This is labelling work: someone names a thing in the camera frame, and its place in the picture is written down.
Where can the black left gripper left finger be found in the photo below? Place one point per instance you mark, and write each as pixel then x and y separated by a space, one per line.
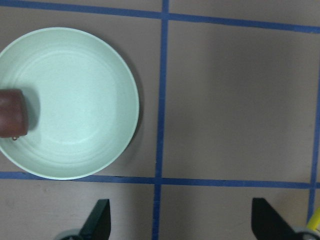
pixel 98 224

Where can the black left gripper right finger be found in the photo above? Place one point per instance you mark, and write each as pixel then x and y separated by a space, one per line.
pixel 267 224

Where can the yellow bamboo steamer centre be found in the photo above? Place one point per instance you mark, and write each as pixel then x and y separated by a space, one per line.
pixel 314 222

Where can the light green plate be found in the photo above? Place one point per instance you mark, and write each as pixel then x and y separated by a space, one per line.
pixel 82 101

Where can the brown bun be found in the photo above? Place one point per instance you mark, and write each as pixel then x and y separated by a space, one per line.
pixel 14 121

